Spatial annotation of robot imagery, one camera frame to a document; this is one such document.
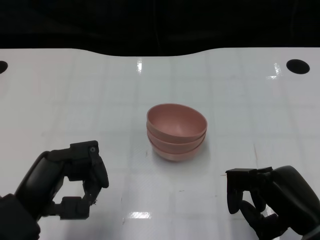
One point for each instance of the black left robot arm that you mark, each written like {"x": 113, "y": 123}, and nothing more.
{"x": 15, "y": 220}

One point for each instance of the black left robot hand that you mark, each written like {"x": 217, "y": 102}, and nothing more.
{"x": 42, "y": 180}

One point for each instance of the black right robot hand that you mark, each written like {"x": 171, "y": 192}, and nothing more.
{"x": 290, "y": 192}

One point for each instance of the black backdrop cloth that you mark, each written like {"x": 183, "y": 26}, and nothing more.
{"x": 75, "y": 22}

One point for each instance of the pink plastic bowl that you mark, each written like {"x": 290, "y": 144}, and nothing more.
{"x": 175, "y": 157}
{"x": 175, "y": 120}
{"x": 172, "y": 145}

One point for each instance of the black round table grommet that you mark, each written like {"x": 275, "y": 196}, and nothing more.
{"x": 298, "y": 66}
{"x": 2, "y": 67}

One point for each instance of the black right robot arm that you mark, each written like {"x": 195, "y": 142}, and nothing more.
{"x": 313, "y": 233}

